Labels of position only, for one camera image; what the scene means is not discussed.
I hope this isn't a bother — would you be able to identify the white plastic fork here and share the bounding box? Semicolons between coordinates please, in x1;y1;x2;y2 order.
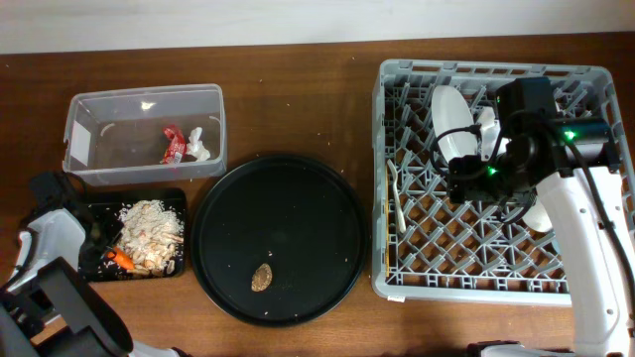
387;160;406;233

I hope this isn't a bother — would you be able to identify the black rectangular tray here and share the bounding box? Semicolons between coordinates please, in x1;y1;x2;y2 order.
78;188;188;283

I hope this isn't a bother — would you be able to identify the wooden chopstick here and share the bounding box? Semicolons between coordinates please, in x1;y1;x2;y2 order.
383;164;391;280

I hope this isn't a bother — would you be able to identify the brown walnut shell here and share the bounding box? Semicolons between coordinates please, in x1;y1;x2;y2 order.
251;263;273;293

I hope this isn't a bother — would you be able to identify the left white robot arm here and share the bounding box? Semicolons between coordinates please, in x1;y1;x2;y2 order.
1;172;184;357

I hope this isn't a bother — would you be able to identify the rice and shell pile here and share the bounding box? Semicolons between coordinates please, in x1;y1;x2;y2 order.
115;199;185;278

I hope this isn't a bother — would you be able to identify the clear plastic bin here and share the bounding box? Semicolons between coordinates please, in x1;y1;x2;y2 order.
63;83;228;186

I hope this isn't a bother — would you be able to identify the red snack wrapper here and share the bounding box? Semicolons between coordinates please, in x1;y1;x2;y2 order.
161;125;187;165

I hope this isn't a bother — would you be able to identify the white paper cup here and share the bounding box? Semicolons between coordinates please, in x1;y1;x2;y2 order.
522;198;553;233

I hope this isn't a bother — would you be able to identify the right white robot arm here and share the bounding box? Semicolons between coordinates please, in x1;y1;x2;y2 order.
432;76;634;356

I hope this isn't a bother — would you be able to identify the orange carrot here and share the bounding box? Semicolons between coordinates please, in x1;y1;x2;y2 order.
106;247;135;271

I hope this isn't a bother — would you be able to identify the grey plate with rice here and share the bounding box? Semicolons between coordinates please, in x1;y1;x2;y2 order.
431;85;478;162

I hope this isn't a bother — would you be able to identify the crumpled white tissue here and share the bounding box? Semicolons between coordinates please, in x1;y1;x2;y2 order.
187;127;210;162

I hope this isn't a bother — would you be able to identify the grey dishwasher rack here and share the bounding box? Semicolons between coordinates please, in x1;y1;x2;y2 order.
371;59;634;306

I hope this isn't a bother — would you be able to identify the round black tray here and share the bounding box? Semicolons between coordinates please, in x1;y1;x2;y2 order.
190;155;371;327

